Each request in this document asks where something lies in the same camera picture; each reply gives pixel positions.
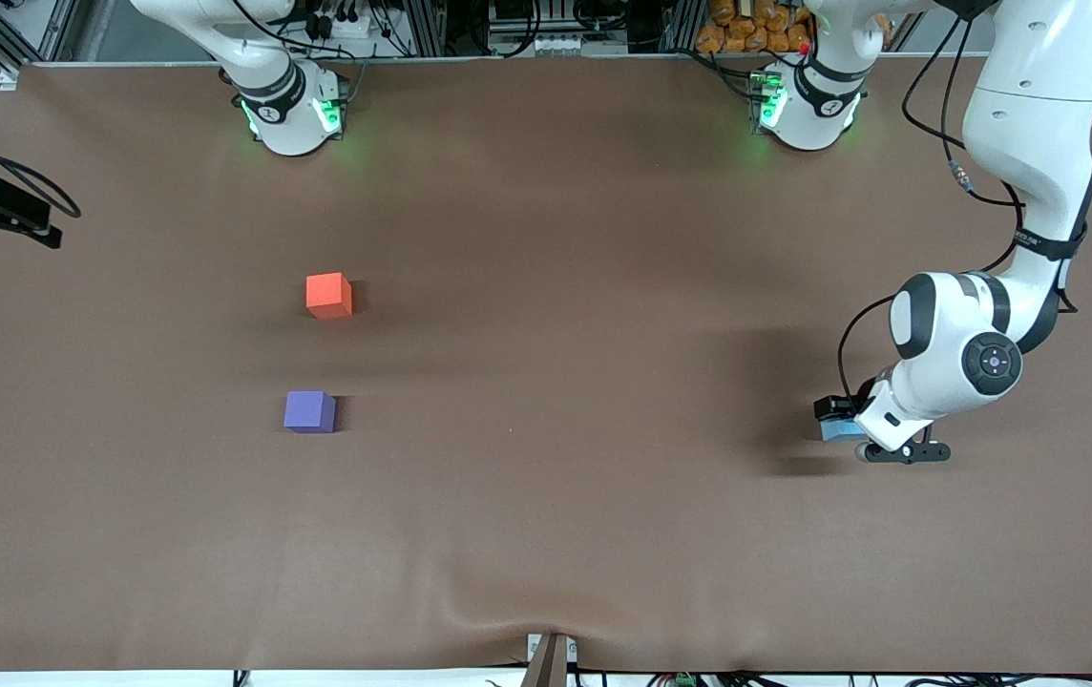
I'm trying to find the orange foam block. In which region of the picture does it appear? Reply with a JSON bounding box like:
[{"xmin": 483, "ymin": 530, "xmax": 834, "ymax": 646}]
[{"xmin": 305, "ymin": 272, "xmax": 354, "ymax": 320}]

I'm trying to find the brown camera mount post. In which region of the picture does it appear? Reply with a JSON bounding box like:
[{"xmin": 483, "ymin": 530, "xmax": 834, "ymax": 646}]
[{"xmin": 522, "ymin": 632, "xmax": 574, "ymax": 687}]

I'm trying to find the brown table cloth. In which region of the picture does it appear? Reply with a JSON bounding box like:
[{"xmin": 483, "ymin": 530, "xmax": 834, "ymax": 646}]
[{"xmin": 0, "ymin": 55, "xmax": 1092, "ymax": 674}]

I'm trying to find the purple foam block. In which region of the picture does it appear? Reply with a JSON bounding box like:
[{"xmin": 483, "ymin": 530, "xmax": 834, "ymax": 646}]
[{"xmin": 283, "ymin": 390, "xmax": 337, "ymax": 434}]

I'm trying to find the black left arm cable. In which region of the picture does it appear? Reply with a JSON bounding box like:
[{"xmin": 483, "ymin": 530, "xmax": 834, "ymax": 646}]
[{"xmin": 837, "ymin": 0, "xmax": 1029, "ymax": 411}]

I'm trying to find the white power strip with plugs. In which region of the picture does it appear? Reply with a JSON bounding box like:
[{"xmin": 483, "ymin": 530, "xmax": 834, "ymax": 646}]
[{"xmin": 303, "ymin": 0, "xmax": 377, "ymax": 41}]

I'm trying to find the pile of orange packets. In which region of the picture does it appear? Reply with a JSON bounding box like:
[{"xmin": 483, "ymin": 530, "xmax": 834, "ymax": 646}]
[{"xmin": 696, "ymin": 0, "xmax": 891, "ymax": 54}]

